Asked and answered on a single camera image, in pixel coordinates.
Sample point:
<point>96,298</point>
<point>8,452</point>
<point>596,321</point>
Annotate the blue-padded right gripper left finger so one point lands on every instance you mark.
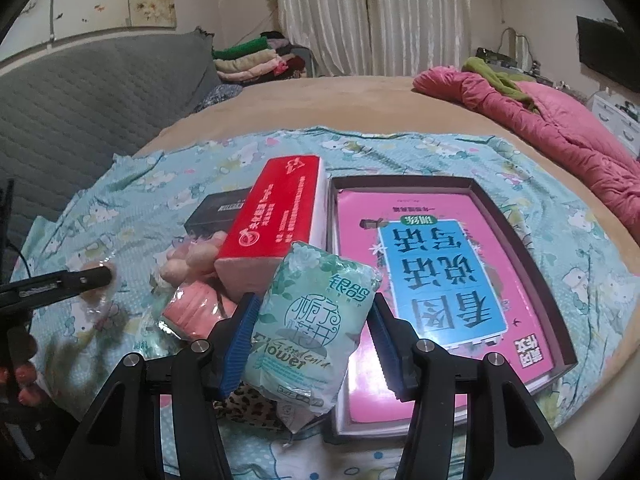
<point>218,361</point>

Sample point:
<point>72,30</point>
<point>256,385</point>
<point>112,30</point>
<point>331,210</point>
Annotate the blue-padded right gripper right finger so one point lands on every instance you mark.
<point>399,350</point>

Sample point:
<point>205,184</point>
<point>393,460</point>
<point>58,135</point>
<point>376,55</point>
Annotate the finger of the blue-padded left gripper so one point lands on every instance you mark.
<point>54,287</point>

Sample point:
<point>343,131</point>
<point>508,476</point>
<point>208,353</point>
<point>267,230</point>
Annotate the pink item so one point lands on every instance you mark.
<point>194,310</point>

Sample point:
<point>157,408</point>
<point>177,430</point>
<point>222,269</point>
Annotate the leopard print scrunchie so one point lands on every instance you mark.
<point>247,406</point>

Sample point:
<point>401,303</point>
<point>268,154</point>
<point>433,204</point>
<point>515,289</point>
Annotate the orange sponge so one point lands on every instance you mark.
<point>102,283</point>

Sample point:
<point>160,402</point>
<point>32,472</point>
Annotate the green flower tissue pack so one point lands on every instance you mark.
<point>308,326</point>

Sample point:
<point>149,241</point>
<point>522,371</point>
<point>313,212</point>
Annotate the pink plush bunny toy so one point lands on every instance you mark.
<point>192,260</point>

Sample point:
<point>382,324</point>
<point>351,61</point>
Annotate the person's left hand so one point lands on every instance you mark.
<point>22,348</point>

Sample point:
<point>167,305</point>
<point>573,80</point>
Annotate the dark box with pink book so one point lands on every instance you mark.
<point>454,268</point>

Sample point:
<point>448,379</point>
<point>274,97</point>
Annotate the Hello Kitty blue sheet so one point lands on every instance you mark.
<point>135,211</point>

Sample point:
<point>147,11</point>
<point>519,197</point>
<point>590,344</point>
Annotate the black cardboard box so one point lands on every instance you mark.
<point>216,213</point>

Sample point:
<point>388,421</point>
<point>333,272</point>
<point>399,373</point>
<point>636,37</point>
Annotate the red tissue pack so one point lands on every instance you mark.
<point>286,204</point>

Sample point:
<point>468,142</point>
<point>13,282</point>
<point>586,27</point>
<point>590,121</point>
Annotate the grey quilted headboard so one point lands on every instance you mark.
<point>64,116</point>

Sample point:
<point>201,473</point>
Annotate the dark floral cloth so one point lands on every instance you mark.
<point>219,94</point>

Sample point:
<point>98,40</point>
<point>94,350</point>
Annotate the pink quilted duvet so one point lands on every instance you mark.
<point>562,129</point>

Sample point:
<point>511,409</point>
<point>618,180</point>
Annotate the stack of folded clothes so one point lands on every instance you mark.
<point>269,57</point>

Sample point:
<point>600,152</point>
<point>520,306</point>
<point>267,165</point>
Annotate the green cloth on duvet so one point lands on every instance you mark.
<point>505,83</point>

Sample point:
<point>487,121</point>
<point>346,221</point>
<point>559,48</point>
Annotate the white drawer cabinet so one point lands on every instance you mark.
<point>624,128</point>

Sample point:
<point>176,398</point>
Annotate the white pleated curtains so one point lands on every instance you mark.
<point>379,37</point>

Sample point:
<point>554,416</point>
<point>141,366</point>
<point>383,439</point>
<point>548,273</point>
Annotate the wall painting panels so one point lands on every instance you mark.
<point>44,21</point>

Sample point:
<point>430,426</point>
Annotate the black wall television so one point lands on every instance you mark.
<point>604,48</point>

